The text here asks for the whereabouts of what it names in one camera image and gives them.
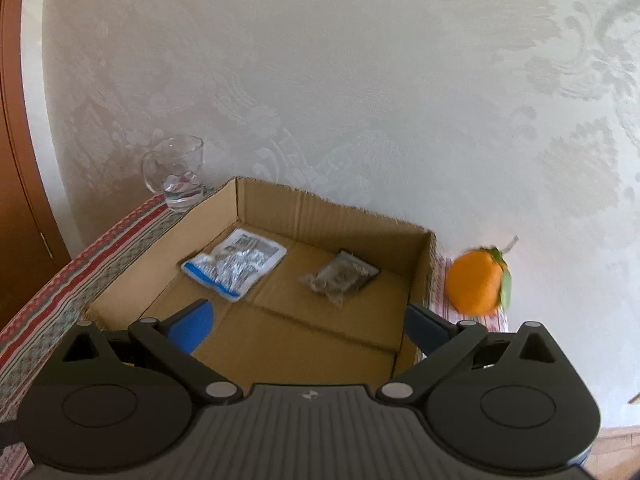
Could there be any dark clear snack packet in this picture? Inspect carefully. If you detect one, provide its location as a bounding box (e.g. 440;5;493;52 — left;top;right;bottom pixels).
298;249;381;309

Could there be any clear glass mug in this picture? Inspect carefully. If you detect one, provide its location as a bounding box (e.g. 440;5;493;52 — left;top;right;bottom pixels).
141;135;206;213

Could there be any orange fruit with leaf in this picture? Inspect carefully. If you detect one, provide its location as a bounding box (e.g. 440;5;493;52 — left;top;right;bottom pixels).
444;236;520;317

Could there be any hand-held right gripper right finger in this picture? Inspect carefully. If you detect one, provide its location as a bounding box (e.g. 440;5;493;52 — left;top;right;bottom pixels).
376;303;562;404

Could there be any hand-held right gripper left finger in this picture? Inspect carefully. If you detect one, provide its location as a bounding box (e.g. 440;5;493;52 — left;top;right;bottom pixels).
61;298;244;404

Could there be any patterned red green tablecloth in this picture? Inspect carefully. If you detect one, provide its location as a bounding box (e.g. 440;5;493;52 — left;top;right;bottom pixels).
0;187;512;480

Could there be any silver and blue snack packet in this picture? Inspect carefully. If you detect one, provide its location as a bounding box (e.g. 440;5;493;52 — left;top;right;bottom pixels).
180;228;289;303

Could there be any cardboard box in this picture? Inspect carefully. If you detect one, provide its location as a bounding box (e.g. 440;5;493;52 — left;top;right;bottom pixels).
82;176;439;392

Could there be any brown wooden door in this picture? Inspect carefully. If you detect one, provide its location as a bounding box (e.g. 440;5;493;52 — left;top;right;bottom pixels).
0;0;74;332

